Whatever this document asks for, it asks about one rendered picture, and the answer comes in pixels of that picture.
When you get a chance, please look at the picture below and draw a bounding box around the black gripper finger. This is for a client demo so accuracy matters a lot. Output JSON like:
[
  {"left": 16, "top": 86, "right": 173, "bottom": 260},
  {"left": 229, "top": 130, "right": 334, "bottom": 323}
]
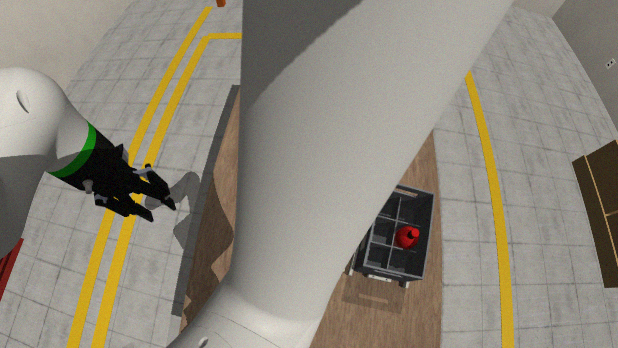
[
  {"left": 125, "top": 163, "right": 176, "bottom": 211},
  {"left": 94, "top": 192, "right": 154, "bottom": 222}
]

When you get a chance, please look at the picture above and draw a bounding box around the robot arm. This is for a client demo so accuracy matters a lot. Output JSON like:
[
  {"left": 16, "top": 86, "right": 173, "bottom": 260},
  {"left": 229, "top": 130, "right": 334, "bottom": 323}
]
[{"left": 0, "top": 0, "right": 514, "bottom": 348}]

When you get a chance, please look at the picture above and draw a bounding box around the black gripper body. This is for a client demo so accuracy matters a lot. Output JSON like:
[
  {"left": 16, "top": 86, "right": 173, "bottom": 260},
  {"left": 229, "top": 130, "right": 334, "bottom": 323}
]
[{"left": 92, "top": 154, "right": 139, "bottom": 197}]

